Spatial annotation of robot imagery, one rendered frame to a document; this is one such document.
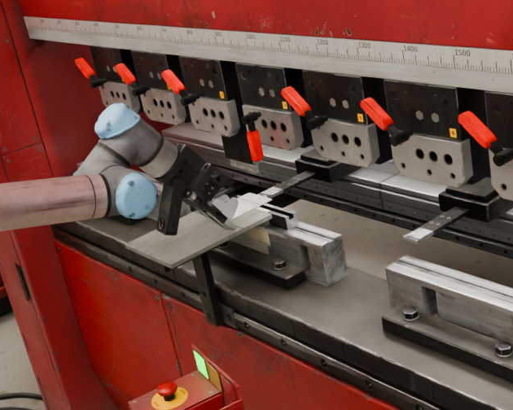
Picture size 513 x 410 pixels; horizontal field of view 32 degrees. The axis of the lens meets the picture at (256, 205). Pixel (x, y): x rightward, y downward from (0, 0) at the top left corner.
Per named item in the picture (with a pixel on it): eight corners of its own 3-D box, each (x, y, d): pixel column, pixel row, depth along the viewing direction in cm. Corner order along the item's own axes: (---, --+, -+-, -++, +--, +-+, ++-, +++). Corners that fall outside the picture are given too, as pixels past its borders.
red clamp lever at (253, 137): (249, 162, 175) (239, 115, 171) (265, 155, 177) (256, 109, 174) (255, 163, 174) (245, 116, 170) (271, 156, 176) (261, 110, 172)
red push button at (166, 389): (156, 400, 173) (152, 385, 171) (175, 392, 174) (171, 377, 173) (164, 410, 169) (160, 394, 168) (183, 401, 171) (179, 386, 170)
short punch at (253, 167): (227, 167, 197) (219, 127, 193) (234, 163, 198) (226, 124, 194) (256, 175, 189) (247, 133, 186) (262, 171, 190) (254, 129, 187)
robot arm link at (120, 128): (84, 133, 164) (111, 96, 166) (126, 167, 170) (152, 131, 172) (100, 138, 158) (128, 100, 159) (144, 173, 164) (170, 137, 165)
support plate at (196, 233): (125, 248, 189) (124, 244, 189) (222, 202, 203) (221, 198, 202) (171, 268, 175) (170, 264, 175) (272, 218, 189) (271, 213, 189)
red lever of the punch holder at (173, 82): (160, 70, 189) (186, 102, 185) (175, 65, 191) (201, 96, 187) (158, 76, 190) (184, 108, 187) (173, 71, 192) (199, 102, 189)
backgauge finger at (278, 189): (247, 198, 203) (243, 178, 202) (330, 159, 217) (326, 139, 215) (281, 208, 194) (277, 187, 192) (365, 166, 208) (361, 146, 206)
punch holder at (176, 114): (145, 119, 210) (129, 50, 204) (174, 107, 215) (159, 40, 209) (180, 126, 199) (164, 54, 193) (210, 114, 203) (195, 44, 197)
